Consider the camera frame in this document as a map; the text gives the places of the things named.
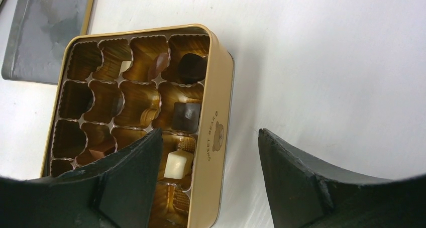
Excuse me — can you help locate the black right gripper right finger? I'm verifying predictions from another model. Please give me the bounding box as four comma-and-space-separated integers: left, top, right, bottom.
258, 129, 425, 227

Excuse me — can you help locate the silver box lid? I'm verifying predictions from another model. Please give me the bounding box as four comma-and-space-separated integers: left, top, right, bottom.
2, 0, 94, 85

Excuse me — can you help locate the white cube boxed chocolate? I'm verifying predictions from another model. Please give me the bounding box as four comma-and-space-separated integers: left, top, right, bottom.
164, 150, 194, 180

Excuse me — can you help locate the gold chocolate box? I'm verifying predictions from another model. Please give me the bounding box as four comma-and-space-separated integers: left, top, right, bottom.
41, 24, 234, 227

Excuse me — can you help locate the dark square boxed chocolate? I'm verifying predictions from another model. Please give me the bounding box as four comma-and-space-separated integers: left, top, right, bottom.
171, 102, 201, 134

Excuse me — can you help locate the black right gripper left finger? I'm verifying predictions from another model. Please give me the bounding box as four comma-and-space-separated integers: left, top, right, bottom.
1, 129, 163, 227

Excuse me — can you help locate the dark round boxed chocolate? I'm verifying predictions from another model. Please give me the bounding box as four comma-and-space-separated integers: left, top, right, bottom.
178, 53, 207, 84

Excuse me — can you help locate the milk boxed chocolate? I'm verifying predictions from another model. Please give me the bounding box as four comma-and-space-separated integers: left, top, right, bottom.
89, 139, 116, 160

